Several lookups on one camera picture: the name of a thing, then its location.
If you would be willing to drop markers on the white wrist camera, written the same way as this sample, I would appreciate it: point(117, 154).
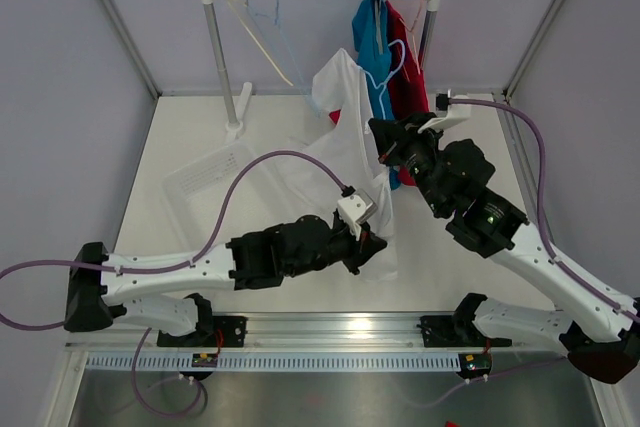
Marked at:
point(451, 110)
point(354, 208)

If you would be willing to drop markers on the white slotted cable duct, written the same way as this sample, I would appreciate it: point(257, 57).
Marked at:
point(317, 362)

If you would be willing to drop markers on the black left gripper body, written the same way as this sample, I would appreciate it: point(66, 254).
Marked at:
point(343, 246)

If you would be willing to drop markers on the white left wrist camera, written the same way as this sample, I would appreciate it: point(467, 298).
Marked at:
point(354, 208)

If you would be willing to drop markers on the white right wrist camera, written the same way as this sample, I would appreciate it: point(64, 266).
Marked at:
point(451, 110)

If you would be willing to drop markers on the blue t-shirt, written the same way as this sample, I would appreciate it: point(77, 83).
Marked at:
point(369, 28)

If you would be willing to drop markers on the white t-shirt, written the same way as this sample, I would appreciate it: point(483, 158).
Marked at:
point(349, 151)

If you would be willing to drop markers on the white plastic laundry basket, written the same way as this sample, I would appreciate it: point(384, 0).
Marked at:
point(193, 194)

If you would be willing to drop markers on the red t-shirt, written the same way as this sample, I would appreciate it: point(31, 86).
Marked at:
point(406, 89)

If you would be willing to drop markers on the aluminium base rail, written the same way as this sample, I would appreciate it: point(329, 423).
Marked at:
point(275, 332)

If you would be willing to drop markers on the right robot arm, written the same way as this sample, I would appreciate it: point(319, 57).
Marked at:
point(594, 326)

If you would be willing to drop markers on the aluminium frame post left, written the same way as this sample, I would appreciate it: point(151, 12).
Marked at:
point(129, 46)

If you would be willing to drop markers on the cream plastic hanger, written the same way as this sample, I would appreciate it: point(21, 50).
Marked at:
point(241, 11)

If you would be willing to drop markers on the aluminium frame post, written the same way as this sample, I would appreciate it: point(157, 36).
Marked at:
point(129, 46)
point(541, 31)

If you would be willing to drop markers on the pink wire hanger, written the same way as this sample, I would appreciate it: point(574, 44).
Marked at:
point(421, 30)

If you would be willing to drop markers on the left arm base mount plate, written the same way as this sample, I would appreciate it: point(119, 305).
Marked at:
point(229, 329)

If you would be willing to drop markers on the aluminium frame post right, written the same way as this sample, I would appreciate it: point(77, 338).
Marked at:
point(541, 31)

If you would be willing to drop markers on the light blue wire hanger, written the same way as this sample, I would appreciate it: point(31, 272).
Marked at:
point(381, 88)
point(283, 51)

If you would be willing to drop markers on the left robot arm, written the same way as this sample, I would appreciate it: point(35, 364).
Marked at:
point(105, 289)

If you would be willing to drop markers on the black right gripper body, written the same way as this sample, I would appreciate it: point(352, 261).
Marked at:
point(414, 150)

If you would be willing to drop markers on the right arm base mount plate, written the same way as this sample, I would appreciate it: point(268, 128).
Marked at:
point(440, 331)

